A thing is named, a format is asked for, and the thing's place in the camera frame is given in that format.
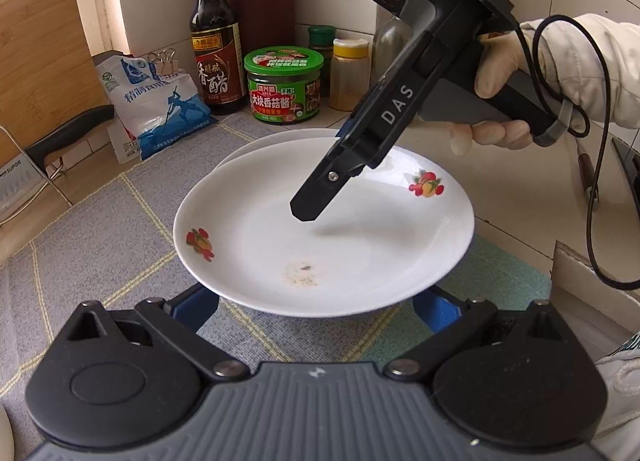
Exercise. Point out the metal binder clip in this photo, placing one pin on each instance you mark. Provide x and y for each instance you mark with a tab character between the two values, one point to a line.
158	62
172	60

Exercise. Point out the person's right forearm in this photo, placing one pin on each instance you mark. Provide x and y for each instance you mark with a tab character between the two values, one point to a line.
600	71

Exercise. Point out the yellow lid spice jar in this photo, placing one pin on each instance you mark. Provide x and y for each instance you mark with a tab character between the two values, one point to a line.
347	76

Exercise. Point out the person's white jacket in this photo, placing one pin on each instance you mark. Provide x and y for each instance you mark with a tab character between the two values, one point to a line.
625	391

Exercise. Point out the green cap small bottle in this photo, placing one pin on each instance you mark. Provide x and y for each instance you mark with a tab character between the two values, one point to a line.
320	56

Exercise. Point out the white plate fruit print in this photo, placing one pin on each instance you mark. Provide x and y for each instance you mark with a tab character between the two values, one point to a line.
250	221
270	140

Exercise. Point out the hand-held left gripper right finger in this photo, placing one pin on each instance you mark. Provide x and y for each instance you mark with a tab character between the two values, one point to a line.
435	313

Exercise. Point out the person's right hand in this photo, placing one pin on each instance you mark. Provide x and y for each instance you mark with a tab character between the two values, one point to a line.
500	66

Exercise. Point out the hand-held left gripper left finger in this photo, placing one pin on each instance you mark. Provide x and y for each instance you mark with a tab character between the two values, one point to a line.
192	308

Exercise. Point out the dark red knife block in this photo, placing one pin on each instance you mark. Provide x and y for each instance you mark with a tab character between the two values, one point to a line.
265	16

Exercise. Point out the clear glass bottle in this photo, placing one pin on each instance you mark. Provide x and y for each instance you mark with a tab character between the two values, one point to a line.
390	46

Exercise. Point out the dark vinegar bottle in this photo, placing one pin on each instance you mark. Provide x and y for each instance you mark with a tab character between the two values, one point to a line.
215	56

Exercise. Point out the white blue salt bag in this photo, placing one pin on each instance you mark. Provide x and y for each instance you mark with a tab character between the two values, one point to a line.
155	116

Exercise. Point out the green lid sauce jar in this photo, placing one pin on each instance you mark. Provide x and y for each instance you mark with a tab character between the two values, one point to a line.
285	86

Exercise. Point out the bamboo cutting board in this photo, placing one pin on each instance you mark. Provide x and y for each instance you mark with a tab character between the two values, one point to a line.
45	51

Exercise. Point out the grey blue checked towel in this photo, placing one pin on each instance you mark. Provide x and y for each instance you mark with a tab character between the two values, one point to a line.
100	251

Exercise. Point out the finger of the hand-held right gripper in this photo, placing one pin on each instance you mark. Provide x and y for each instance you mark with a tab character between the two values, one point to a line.
320	186

